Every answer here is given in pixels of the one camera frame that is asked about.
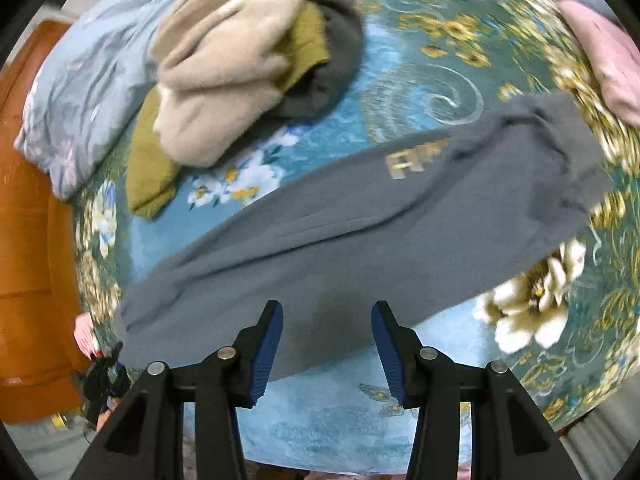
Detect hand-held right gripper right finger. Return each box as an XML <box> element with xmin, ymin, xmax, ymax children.
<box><xmin>371</xmin><ymin>301</ymin><xmax>581</xmax><ymax>480</ymax></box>

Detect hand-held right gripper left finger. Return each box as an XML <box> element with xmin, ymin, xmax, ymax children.
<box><xmin>70</xmin><ymin>300</ymin><xmax>284</xmax><ymax>480</ymax></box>

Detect grey pants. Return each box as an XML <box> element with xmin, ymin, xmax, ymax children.
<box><xmin>114</xmin><ymin>91</ymin><xmax>615</xmax><ymax>382</ymax></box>

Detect person's left hand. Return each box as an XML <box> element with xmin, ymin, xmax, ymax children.
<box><xmin>73</xmin><ymin>311</ymin><xmax>103</xmax><ymax>361</ymax></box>

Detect olive green garment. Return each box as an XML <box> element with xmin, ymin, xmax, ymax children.
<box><xmin>125</xmin><ymin>1</ymin><xmax>331</xmax><ymax>220</ymax></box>

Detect beige fleece garment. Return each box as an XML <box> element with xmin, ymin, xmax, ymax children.
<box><xmin>148</xmin><ymin>0</ymin><xmax>321</xmax><ymax>168</ymax></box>

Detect teal floral bed sheet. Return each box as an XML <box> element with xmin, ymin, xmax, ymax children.
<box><xmin>70</xmin><ymin>0</ymin><xmax>640</xmax><ymax>476</ymax></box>

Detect dark grey garment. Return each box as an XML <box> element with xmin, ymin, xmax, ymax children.
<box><xmin>272</xmin><ymin>0</ymin><xmax>365</xmax><ymax>120</ymax></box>

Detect light blue floral pillow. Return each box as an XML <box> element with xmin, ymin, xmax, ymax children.
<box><xmin>14</xmin><ymin>0</ymin><xmax>203</xmax><ymax>202</ymax></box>

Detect pink cloth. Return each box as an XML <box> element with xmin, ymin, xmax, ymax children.
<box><xmin>555</xmin><ymin>0</ymin><xmax>640</xmax><ymax>127</ymax></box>

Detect orange wooden bed frame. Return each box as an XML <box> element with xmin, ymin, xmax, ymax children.
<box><xmin>0</xmin><ymin>19</ymin><xmax>92</xmax><ymax>424</ymax></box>

